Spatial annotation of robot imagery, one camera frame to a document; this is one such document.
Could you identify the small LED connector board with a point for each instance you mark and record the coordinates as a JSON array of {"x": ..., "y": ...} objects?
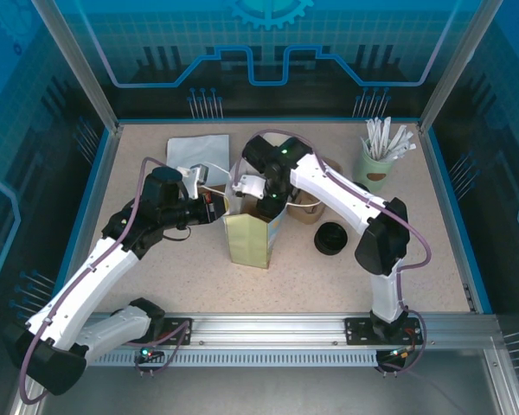
[
  {"x": 398, "y": 354},
  {"x": 146, "y": 353}
]

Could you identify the aluminium frame post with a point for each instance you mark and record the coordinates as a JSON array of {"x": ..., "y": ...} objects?
[
  {"x": 87, "y": 73},
  {"x": 456, "y": 65}
]

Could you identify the aluminium mounting rail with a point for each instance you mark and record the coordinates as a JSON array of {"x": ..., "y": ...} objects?
[{"x": 268, "y": 330}]

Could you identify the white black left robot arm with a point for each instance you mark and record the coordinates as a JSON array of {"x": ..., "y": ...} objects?
[{"x": 86, "y": 281}]

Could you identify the green straw holder cup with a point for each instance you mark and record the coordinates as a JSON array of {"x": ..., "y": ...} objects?
[{"x": 372, "y": 173}]

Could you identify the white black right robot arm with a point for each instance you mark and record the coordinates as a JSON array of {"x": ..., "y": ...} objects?
[{"x": 337, "y": 190}]

